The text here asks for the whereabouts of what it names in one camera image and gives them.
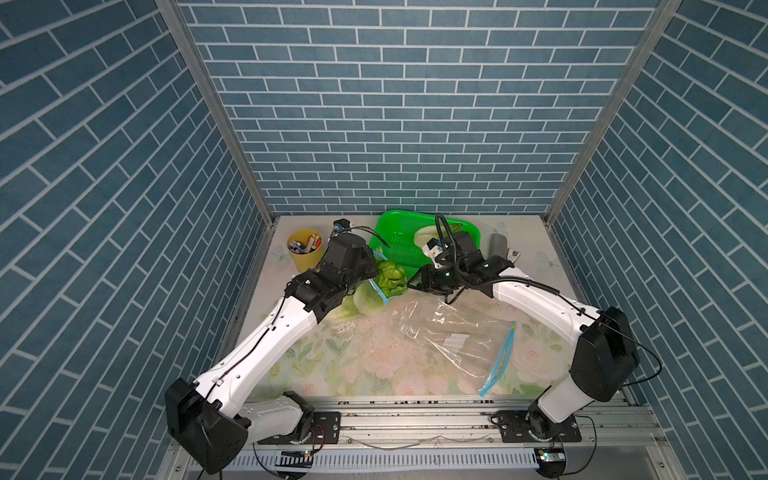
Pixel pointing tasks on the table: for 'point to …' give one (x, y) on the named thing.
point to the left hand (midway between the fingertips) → (380, 255)
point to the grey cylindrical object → (498, 245)
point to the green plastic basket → (393, 237)
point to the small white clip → (512, 255)
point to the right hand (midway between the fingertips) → (413, 286)
